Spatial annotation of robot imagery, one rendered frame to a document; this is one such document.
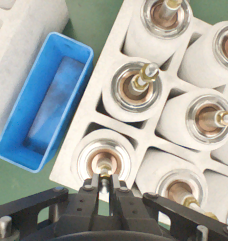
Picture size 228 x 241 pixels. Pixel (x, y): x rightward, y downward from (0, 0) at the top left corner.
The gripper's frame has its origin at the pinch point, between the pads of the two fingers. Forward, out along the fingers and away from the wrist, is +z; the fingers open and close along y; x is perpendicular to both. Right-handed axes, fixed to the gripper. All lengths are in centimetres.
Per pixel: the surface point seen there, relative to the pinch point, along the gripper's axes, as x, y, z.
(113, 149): 2.1, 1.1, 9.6
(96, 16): 36, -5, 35
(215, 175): -2.7, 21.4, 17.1
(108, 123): 5.7, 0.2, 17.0
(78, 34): 30.8, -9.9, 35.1
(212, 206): -6.3, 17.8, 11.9
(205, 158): 0.5, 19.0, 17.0
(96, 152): 1.6, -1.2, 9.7
